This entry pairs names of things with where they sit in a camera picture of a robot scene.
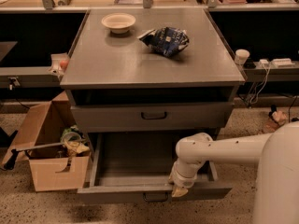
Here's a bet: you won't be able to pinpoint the cardboard box with trash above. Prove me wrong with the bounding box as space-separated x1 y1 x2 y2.
1 91 92 192

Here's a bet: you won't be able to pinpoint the white paper bowl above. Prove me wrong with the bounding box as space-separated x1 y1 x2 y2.
101 13 135 34

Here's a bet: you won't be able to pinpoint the white cup on shelf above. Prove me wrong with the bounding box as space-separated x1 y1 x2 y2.
235 49 250 65

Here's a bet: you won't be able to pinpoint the grey drawer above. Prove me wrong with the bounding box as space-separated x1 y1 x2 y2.
78 132 232 204
71 102 234 133

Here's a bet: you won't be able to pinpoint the clear container with orange ball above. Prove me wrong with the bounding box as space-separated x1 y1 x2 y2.
49 53 69 77

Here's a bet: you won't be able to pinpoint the blue chip bag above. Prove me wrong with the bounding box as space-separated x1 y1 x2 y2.
138 27 190 58

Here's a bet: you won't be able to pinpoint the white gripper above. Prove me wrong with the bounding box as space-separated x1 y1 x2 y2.
169 160 204 198

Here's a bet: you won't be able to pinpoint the grabber reacher tool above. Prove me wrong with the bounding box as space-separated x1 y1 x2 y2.
4 139 90 170

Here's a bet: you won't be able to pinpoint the grey top drawer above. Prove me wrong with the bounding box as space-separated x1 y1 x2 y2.
71 102 234 133

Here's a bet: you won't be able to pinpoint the white power strip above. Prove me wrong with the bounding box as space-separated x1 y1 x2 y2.
271 58 294 68

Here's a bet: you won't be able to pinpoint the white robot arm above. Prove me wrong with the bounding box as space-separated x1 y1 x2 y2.
169 133 271 198

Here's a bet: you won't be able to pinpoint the grey drawer cabinet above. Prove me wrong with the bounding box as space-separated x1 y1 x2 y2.
60 7 247 185

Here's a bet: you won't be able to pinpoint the white power adapter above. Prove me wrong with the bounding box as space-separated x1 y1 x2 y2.
259 59 269 68

